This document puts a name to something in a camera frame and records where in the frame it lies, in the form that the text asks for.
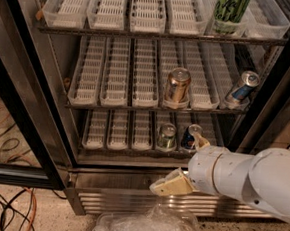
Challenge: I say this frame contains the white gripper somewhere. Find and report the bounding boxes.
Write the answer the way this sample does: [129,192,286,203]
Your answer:
[149,133,229,197]

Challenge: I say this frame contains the green soda can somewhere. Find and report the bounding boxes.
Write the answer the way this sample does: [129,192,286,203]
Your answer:
[157,123,176,150]

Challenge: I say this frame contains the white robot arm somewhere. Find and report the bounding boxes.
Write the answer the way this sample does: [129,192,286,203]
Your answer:
[149,144,290,224]

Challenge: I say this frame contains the dark blue soda can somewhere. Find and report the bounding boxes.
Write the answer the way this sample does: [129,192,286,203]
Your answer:
[181,124,202,150]

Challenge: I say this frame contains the gold copper soda can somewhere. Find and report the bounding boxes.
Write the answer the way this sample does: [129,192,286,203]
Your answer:
[164,67,191,103]

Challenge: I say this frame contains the stainless steel fridge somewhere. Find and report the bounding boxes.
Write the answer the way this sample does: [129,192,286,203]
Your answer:
[0,0,290,231]

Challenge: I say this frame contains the blue silver soda can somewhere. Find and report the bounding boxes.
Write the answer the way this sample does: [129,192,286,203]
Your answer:
[225,70,260,105]

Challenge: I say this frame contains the tall green lime can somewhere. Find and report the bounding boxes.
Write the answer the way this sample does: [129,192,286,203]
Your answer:
[213,0,250,35]

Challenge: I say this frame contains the open glass fridge door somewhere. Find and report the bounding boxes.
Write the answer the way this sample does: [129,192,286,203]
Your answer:
[0,0,80,189]

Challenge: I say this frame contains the crumpled clear plastic bag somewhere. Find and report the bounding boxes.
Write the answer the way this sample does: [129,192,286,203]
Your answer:
[93,204,199,231]

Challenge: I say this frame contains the middle wire shelf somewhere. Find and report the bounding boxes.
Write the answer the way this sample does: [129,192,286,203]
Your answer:
[65,100,248,115]

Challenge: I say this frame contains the wire shelf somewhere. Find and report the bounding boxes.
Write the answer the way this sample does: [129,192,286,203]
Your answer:
[79,147,195,160]
[65,100,248,115]
[37,23,287,46]

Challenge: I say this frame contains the bottom wire shelf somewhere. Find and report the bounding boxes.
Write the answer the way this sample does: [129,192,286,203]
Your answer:
[79,147,195,160]

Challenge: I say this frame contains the top wire shelf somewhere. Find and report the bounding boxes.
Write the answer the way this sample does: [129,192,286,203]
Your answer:
[37,23,287,46]

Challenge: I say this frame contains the orange extension cable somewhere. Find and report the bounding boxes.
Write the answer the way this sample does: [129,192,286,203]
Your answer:
[0,104,46,231]

